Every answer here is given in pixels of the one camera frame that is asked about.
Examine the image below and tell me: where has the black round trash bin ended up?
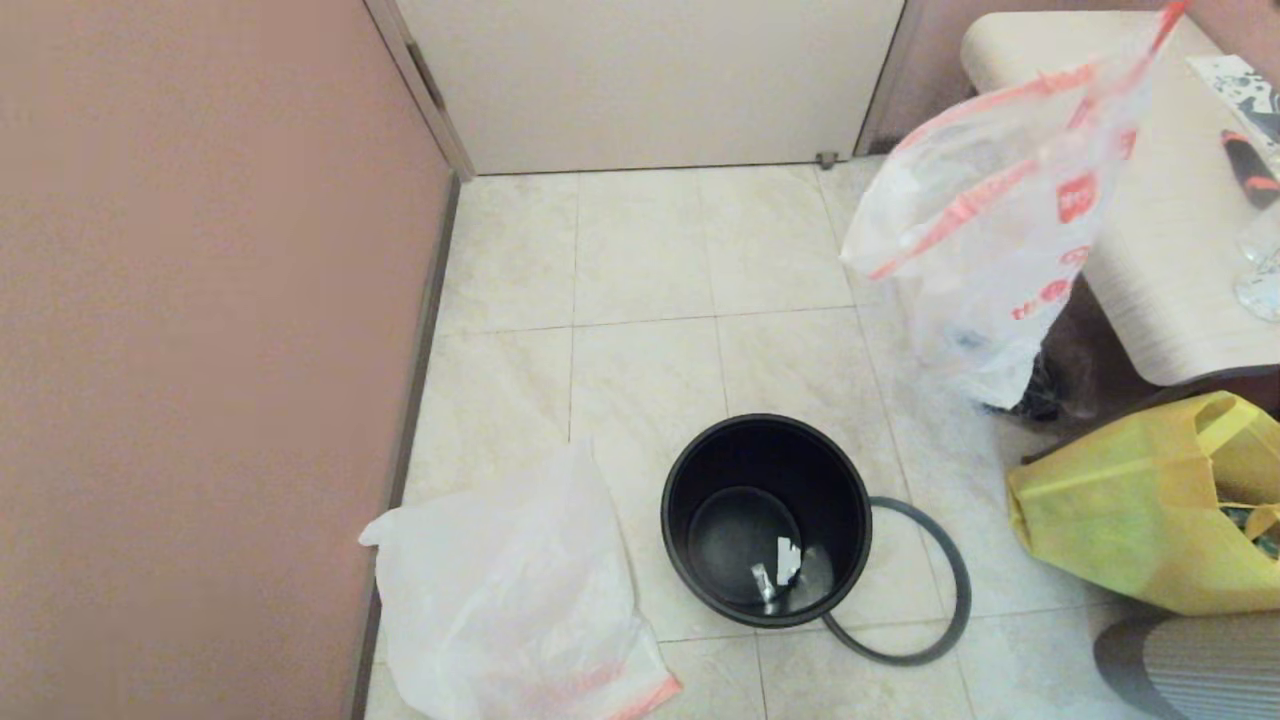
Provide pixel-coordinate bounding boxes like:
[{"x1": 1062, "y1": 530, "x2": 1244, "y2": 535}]
[{"x1": 660, "y1": 413, "x2": 873, "y2": 629}]

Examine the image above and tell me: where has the white red-printed floor bag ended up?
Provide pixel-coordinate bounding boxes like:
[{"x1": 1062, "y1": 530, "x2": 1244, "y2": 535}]
[{"x1": 840, "y1": 0, "x2": 1188, "y2": 411}]

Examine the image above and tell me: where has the grey plastic bin ring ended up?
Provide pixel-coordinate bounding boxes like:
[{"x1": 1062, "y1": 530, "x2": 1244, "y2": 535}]
[{"x1": 822, "y1": 497, "x2": 972, "y2": 667}]

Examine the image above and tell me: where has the clear bag with dark items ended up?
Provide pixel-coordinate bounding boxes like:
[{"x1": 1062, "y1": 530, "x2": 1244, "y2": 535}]
[{"x1": 975, "y1": 340, "x2": 1096, "y2": 423}]

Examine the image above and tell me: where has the yellow shopping bag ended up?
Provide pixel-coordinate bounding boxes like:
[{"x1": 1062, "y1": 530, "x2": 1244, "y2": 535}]
[{"x1": 1005, "y1": 390, "x2": 1280, "y2": 616}]

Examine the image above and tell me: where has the white door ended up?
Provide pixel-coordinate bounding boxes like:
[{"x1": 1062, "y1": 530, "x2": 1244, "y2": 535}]
[{"x1": 395, "y1": 0, "x2": 906, "y2": 176}]

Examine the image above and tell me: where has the light wood-grain table top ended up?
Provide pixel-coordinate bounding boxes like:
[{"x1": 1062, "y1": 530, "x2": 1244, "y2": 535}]
[{"x1": 960, "y1": 10, "x2": 1280, "y2": 388}]

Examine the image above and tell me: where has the clear crumpled plastic item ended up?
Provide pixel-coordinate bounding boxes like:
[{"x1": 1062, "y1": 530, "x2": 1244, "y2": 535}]
[{"x1": 1235, "y1": 200, "x2": 1280, "y2": 323}]

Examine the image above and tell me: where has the black and orange tool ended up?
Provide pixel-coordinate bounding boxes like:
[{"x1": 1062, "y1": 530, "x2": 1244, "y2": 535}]
[{"x1": 1220, "y1": 128, "x2": 1280, "y2": 209}]

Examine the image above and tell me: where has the grey ribbed round object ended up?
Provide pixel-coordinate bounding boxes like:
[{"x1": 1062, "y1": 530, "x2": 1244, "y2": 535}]
[{"x1": 1093, "y1": 612, "x2": 1280, "y2": 720}]

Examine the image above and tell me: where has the black and white printed paper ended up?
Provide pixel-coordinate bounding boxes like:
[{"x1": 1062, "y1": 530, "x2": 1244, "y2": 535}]
[{"x1": 1185, "y1": 53, "x2": 1280, "y2": 149}]

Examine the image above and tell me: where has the dark wall baseboard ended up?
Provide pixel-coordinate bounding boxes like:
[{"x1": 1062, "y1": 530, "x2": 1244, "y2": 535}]
[{"x1": 345, "y1": 175, "x2": 463, "y2": 720}]

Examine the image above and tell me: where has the grey door frame post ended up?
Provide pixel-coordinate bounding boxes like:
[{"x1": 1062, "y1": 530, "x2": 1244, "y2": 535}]
[
  {"x1": 853, "y1": 0, "x2": 926, "y2": 159},
  {"x1": 362, "y1": 0, "x2": 476, "y2": 182}
]

